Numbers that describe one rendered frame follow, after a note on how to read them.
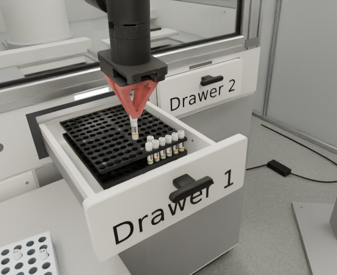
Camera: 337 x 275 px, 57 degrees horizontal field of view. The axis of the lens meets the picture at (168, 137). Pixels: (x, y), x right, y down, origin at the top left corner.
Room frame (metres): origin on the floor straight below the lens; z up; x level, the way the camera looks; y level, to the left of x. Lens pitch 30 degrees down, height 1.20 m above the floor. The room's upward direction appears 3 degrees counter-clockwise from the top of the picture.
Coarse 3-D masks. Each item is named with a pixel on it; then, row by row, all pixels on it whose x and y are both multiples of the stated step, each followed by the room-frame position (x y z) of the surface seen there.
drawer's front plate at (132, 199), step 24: (216, 144) 0.43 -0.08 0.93; (240, 144) 0.44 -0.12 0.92; (168, 168) 0.37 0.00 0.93; (192, 168) 0.39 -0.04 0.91; (216, 168) 0.42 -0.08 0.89; (240, 168) 0.45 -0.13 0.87; (120, 192) 0.33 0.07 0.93; (144, 192) 0.34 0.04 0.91; (168, 192) 0.36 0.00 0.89; (216, 192) 0.42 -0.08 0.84; (96, 216) 0.30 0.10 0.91; (120, 216) 0.32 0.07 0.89; (168, 216) 0.36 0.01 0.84; (96, 240) 0.30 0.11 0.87; (120, 240) 0.32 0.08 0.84
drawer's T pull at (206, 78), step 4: (204, 76) 0.81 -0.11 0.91; (208, 76) 0.81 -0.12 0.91; (212, 76) 0.80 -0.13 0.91; (216, 76) 0.80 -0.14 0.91; (220, 76) 0.80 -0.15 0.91; (204, 80) 0.78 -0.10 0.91; (208, 80) 0.78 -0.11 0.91; (212, 80) 0.78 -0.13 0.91; (216, 80) 0.79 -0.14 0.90; (220, 80) 0.80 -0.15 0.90; (200, 84) 0.77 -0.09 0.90; (204, 84) 0.77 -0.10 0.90; (208, 84) 0.77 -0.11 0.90
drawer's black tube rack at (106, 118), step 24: (72, 120) 0.61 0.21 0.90; (96, 120) 0.60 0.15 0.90; (120, 120) 0.59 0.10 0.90; (144, 120) 0.59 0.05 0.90; (72, 144) 0.55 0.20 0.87; (96, 144) 0.50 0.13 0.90; (120, 144) 0.54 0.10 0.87; (144, 144) 0.49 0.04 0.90; (96, 168) 0.43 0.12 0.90; (120, 168) 0.46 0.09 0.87; (144, 168) 0.45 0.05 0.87
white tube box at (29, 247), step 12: (24, 240) 0.37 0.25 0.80; (36, 240) 0.37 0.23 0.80; (48, 240) 0.37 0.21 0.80; (0, 252) 0.35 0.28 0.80; (24, 252) 0.34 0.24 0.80; (36, 252) 0.34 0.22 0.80; (48, 252) 0.34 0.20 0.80; (0, 264) 0.32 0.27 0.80; (12, 264) 0.32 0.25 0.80; (24, 264) 0.32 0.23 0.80; (36, 264) 0.32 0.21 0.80; (48, 264) 0.32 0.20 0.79
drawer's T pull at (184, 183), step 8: (184, 176) 0.37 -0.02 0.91; (208, 176) 0.37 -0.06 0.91; (176, 184) 0.36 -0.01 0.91; (184, 184) 0.35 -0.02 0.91; (192, 184) 0.35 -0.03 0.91; (200, 184) 0.35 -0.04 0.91; (208, 184) 0.36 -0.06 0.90; (176, 192) 0.34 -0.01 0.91; (184, 192) 0.34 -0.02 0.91; (192, 192) 0.34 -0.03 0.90; (176, 200) 0.33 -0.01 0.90
